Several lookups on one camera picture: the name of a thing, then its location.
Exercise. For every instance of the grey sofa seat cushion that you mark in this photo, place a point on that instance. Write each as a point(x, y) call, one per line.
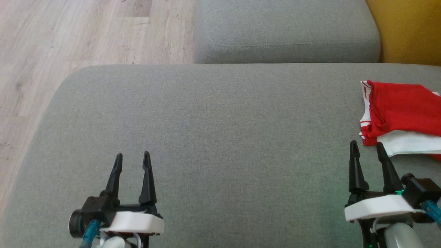
point(286, 24)

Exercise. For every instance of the red garment with white stripes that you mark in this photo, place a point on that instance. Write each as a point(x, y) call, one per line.
point(403, 106)

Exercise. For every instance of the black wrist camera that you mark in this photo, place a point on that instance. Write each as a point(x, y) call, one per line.
point(422, 191)
point(91, 212)

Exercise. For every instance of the yellow sofa back cushion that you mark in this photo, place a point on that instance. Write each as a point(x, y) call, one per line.
point(410, 31)

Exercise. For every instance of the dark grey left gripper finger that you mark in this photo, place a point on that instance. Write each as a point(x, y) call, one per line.
point(148, 182)
point(114, 179)

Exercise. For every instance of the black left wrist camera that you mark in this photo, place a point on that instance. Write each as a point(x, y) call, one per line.
point(91, 212)

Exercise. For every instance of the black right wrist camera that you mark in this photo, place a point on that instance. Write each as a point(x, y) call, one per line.
point(422, 191)

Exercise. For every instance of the large grey sofa seat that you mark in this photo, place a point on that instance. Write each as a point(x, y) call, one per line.
point(224, 137)

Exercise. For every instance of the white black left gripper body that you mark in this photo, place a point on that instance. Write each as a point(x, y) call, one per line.
point(137, 222)

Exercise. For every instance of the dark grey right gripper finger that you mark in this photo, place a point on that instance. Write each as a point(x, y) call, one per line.
point(389, 172)
point(356, 172)

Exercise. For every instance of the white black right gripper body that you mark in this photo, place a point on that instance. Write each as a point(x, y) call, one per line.
point(379, 206)

